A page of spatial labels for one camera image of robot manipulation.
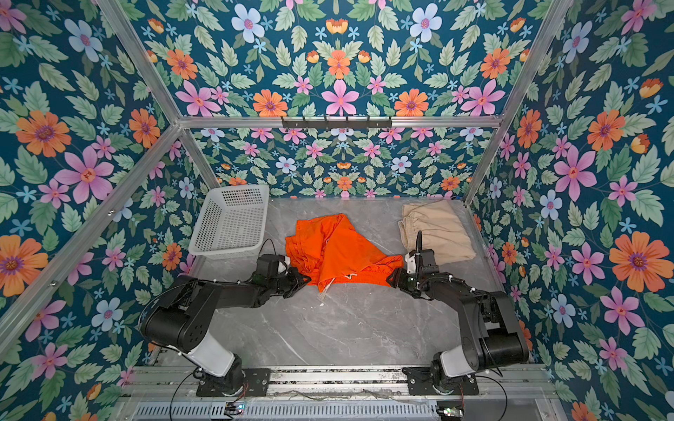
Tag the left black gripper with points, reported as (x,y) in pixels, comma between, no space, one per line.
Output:
(295,277)

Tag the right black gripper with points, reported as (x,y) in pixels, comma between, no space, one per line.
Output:
(399,280)

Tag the beige drawstring shorts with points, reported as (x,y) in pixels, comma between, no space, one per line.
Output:
(442,231)

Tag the orange shorts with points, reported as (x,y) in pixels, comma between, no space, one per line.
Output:
(330,252)

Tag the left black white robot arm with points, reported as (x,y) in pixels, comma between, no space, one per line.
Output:
(180,319)

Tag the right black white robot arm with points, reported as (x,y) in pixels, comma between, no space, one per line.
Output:
(490,336)

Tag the white perforated plastic basket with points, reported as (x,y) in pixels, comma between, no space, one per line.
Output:
(231,223)

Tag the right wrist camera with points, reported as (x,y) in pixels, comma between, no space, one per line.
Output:
(420,262)

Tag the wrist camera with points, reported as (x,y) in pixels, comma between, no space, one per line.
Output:
(272,265)
(420,262)

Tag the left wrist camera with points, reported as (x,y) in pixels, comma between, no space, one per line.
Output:
(272,265)

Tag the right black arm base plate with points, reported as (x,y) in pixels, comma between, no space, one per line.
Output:
(428,381)

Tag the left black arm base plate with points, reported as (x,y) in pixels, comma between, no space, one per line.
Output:
(258,381)

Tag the white vented cable duct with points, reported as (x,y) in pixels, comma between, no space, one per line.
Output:
(294,410)

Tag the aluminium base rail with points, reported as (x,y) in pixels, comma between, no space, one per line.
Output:
(527,382)

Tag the black hook rail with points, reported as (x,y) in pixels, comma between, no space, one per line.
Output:
(325,123)

